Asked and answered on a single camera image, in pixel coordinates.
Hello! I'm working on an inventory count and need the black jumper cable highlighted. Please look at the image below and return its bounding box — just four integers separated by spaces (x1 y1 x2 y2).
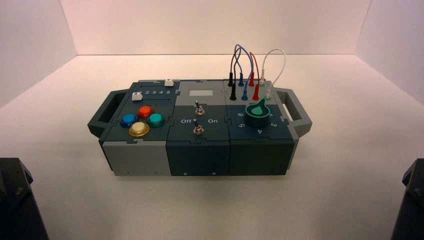
227 44 243 101

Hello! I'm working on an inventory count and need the green push button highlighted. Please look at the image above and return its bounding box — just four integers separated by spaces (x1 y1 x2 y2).
147 112 166 128

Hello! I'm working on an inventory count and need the yellow push button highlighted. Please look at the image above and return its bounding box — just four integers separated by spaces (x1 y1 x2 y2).
128 121 151 138

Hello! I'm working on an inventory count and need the grey display panel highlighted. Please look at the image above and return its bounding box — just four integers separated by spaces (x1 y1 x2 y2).
188 89 216 98

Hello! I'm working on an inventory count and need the red jumper cable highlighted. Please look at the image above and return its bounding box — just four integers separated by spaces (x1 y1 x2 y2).
248 51 261 101

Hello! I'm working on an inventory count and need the green rotary knob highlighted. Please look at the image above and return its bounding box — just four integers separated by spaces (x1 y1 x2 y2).
244 97 272 129

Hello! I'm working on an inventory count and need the blue jumper cable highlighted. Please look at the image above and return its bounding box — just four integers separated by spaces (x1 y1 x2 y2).
233 43 255 101

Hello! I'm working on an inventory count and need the blue push button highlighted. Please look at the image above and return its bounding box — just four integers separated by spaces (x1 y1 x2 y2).
119 113 139 129

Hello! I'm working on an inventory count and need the red push button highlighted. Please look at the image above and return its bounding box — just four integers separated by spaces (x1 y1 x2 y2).
137 105 155 120

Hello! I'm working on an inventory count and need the white jumper cable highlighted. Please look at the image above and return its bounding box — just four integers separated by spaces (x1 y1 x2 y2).
259 48 287 100

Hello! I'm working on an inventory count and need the dark teal grey control box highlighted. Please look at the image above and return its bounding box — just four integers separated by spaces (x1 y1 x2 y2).
87 79 313 177

